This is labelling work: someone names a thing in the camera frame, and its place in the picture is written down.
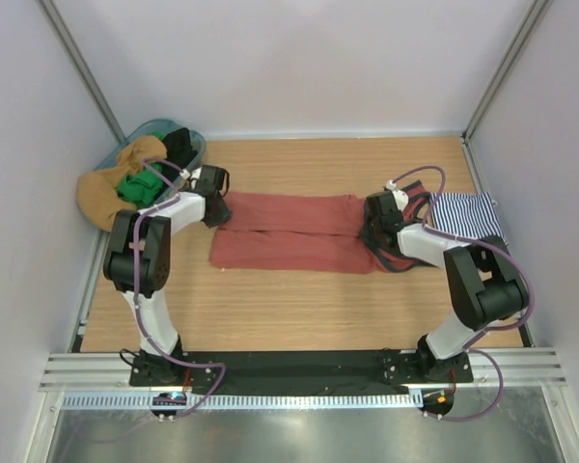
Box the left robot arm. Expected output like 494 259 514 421
103 164 232 386

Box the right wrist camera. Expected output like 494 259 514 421
385 179 409 211

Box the aluminium frame rail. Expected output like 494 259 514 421
39 347 566 392

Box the black tank top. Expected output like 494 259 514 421
162 127 197 169

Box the green tank top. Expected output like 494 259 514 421
116 162 165 208

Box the left corner aluminium post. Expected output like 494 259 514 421
37 0 125 143

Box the corner aluminium post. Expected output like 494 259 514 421
37 0 125 143
461 0 552 146

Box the teal plastic laundry basket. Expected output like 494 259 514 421
94 118 207 204

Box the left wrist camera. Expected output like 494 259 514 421
179 167 202 188

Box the right corner aluminium post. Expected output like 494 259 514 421
461 0 552 146

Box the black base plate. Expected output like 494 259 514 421
120 348 474 396

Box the pink tank top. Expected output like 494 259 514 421
209 191 424 274

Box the slotted cable duct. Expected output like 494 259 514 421
62 390 423 412

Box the tan tank top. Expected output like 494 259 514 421
77 135 167 232

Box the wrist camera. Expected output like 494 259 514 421
385 179 409 211
179 167 202 188

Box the blue white striped tank top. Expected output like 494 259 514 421
431 192 507 242

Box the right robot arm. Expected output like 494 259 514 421
360 190 531 382

